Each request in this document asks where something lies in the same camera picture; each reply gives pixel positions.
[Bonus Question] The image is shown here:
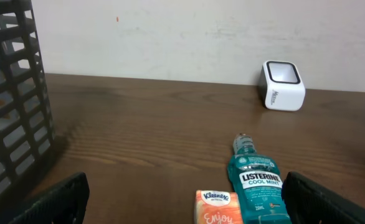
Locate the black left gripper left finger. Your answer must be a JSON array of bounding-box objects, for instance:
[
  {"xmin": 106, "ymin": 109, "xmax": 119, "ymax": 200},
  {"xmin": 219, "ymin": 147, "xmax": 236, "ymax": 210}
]
[{"xmin": 7, "ymin": 172, "xmax": 90, "ymax": 224}]

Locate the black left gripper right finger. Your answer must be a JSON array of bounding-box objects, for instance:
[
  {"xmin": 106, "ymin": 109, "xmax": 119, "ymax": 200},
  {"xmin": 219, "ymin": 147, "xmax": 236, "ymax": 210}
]
[{"xmin": 282, "ymin": 172, "xmax": 365, "ymax": 224}]

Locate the teal plastic bottle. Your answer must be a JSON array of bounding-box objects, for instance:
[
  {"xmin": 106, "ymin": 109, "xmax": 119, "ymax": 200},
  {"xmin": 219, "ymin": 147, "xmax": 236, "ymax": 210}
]
[{"xmin": 227, "ymin": 134, "xmax": 292, "ymax": 224}]

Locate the orange tissue pack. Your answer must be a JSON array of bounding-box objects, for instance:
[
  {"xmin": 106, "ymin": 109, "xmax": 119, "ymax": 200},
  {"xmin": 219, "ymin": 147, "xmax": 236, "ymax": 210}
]
[{"xmin": 194, "ymin": 190, "xmax": 244, "ymax": 224}]

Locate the white barcode scanner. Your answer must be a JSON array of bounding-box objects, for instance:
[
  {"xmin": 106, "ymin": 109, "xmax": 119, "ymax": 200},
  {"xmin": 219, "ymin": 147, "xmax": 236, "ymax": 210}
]
[{"xmin": 258, "ymin": 60, "xmax": 306, "ymax": 111}]

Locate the grey plastic mesh basket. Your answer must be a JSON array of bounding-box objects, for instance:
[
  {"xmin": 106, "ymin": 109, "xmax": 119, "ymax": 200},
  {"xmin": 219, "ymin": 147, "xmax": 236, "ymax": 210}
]
[{"xmin": 0, "ymin": 0, "xmax": 55, "ymax": 208}]

